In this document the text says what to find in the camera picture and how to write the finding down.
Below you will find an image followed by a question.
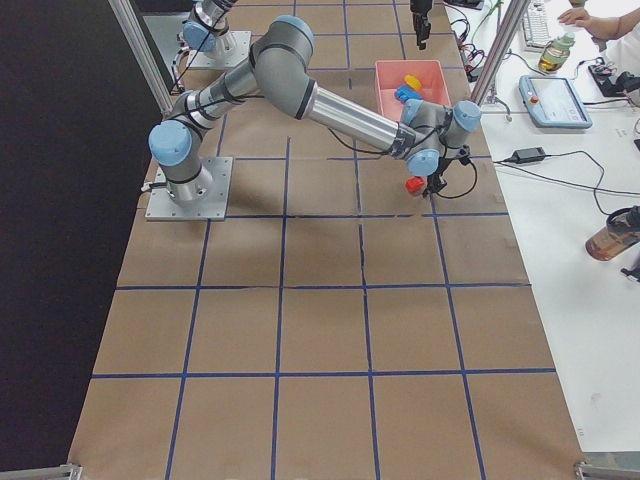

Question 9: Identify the black power adapter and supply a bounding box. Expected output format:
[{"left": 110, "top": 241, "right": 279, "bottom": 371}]
[{"left": 504, "top": 147, "right": 547, "bottom": 165}]

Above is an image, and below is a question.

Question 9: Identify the aluminium frame post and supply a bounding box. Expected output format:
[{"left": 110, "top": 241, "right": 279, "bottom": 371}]
[{"left": 471, "top": 0, "right": 529, "bottom": 106}]

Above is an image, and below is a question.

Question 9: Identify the teach pendant tablet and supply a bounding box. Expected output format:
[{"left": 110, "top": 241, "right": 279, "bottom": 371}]
[{"left": 518, "top": 75, "right": 592, "bottom": 129}]

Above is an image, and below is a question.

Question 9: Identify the red toy block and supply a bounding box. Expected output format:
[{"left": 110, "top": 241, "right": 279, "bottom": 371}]
[{"left": 405, "top": 176, "right": 426, "bottom": 196}]

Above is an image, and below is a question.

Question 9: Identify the person at desk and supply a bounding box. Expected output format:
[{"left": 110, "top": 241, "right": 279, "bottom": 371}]
[{"left": 558, "top": 7, "right": 639, "bottom": 53}]

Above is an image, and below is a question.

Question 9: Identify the brown drink bottle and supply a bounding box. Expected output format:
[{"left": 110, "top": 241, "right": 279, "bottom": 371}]
[{"left": 585, "top": 206, "right": 639, "bottom": 261}]

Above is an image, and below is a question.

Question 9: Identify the pink plastic box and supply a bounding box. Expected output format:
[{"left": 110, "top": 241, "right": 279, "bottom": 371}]
[{"left": 375, "top": 60, "right": 451, "bottom": 121}]

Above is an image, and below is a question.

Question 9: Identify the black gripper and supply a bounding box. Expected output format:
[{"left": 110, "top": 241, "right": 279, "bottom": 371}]
[
  {"left": 410, "top": 0, "right": 433, "bottom": 49},
  {"left": 421, "top": 144, "right": 471, "bottom": 198}
]

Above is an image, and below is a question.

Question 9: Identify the white keyboard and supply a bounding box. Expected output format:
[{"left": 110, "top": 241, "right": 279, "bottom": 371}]
[{"left": 521, "top": 0, "right": 551, "bottom": 52}]

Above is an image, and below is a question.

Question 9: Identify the yellow toy block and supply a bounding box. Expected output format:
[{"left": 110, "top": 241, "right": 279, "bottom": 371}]
[{"left": 403, "top": 74, "right": 423, "bottom": 92}]

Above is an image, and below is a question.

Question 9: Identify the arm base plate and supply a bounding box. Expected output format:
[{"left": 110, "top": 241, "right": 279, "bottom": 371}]
[
  {"left": 145, "top": 157, "right": 234, "bottom": 221},
  {"left": 188, "top": 30, "right": 251, "bottom": 70}
]

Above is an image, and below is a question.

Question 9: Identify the blue toy block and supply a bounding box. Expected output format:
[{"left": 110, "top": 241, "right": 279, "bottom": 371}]
[{"left": 394, "top": 85, "right": 422, "bottom": 104}]

